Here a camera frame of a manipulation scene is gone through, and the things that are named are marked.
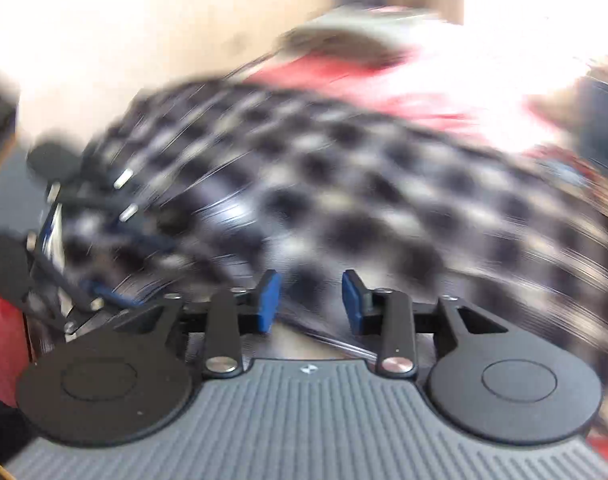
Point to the black white plaid shirt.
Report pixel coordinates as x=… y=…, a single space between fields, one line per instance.
x=359 y=200

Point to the red floral blanket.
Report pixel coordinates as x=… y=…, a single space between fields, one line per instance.
x=344 y=85

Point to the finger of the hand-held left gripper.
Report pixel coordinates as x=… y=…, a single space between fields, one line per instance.
x=93 y=195
x=106 y=291

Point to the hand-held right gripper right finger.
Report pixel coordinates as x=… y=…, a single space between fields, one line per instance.
x=353 y=305

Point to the folded grey cloth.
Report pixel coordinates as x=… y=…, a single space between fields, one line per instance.
x=344 y=32

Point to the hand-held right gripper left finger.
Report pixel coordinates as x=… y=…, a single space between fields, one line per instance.
x=269 y=302

